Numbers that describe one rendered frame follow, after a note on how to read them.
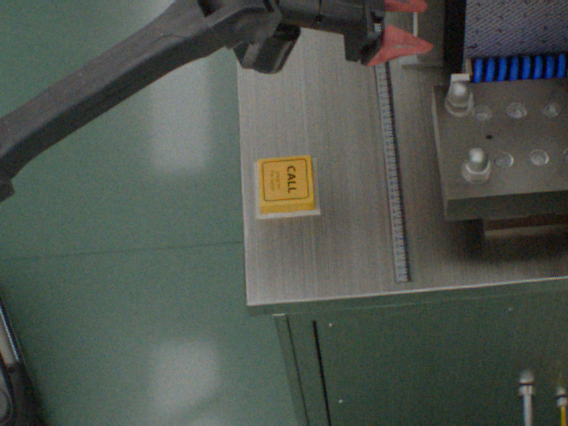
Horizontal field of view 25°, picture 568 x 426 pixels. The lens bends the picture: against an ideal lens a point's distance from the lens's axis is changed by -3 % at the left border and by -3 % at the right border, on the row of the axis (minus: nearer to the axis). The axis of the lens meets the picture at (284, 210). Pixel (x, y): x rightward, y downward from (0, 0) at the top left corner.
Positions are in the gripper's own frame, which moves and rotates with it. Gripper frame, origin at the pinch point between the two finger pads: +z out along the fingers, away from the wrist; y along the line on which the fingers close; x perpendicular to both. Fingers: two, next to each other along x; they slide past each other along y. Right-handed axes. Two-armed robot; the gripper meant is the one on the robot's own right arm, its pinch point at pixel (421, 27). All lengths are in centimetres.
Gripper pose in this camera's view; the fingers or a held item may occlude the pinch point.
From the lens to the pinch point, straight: 160.4
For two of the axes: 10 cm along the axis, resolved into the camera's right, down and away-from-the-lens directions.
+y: 0.4, 9.1, -4.2
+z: 9.3, 1.2, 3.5
